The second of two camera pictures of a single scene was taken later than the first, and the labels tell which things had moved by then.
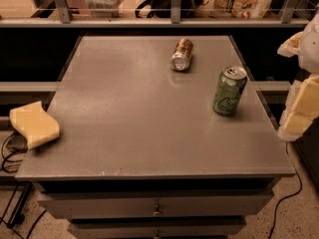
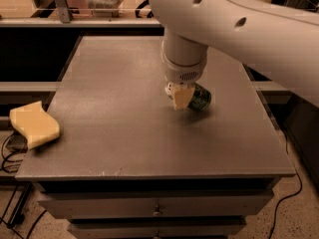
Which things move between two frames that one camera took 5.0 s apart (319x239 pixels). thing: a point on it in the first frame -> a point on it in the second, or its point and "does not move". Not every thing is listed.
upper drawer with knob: x=157 y=205 does not move
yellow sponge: x=35 y=123 does not move
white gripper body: x=310 y=49 -> x=183 y=74
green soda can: x=229 y=90 -> x=200 y=99
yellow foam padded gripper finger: x=291 y=47 -> x=169 y=89
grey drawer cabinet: x=142 y=152 does not move
